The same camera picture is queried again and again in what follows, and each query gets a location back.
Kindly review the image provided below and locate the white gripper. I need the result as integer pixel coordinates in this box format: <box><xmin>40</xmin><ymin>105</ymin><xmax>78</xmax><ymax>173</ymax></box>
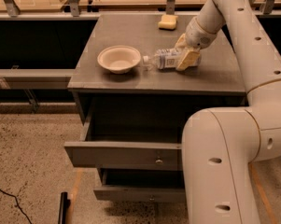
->
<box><xmin>175</xmin><ymin>17</ymin><xmax>217</xmax><ymax>71</ymax></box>

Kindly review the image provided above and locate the clear plastic water bottle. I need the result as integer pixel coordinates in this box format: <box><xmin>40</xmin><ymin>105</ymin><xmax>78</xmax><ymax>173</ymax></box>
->
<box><xmin>143</xmin><ymin>49</ymin><xmax>183</xmax><ymax>71</ymax></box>

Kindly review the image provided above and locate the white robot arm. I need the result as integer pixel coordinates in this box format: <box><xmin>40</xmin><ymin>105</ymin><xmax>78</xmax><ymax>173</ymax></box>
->
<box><xmin>179</xmin><ymin>0</ymin><xmax>281</xmax><ymax>224</ymax></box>

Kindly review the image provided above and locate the grey wooden drawer cabinet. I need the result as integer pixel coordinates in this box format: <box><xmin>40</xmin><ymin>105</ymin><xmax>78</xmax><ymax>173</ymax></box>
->
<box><xmin>67</xmin><ymin>13</ymin><xmax>247</xmax><ymax>203</ymax></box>

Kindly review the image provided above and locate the grey open top drawer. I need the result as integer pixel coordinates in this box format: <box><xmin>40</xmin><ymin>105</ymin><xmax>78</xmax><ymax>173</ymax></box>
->
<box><xmin>64</xmin><ymin>97</ymin><xmax>184</xmax><ymax>171</ymax></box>

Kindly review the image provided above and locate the grey open drawer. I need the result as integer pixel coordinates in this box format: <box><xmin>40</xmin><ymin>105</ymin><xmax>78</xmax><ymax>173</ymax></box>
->
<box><xmin>93</xmin><ymin>169</ymin><xmax>186</xmax><ymax>203</ymax></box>
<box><xmin>64</xmin><ymin>97</ymin><xmax>184</xmax><ymax>171</ymax></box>

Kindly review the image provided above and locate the grey open lower drawer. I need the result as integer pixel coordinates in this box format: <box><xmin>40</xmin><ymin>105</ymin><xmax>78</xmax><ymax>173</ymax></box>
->
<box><xmin>93</xmin><ymin>169</ymin><xmax>186</xmax><ymax>203</ymax></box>

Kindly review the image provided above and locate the yellow sponge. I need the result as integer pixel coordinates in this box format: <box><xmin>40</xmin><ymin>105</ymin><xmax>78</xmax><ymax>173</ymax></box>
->
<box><xmin>158</xmin><ymin>14</ymin><xmax>177</xmax><ymax>30</ymax></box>

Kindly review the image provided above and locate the white paper bowl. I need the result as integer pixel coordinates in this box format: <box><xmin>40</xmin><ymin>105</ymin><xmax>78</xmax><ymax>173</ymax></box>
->
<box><xmin>97</xmin><ymin>45</ymin><xmax>141</xmax><ymax>74</ymax></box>

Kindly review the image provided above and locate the black bar on floor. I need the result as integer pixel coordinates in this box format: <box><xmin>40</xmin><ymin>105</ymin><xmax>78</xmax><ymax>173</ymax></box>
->
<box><xmin>58</xmin><ymin>192</ymin><xmax>70</xmax><ymax>224</ymax></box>

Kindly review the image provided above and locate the grey metal rail frame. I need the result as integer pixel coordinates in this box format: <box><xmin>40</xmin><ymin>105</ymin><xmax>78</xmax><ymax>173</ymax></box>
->
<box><xmin>0</xmin><ymin>0</ymin><xmax>281</xmax><ymax>91</ymax></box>

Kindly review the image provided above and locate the black floor cable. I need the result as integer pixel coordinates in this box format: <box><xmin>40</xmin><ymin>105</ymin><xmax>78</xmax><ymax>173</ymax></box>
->
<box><xmin>0</xmin><ymin>180</ymin><xmax>34</xmax><ymax>224</ymax></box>

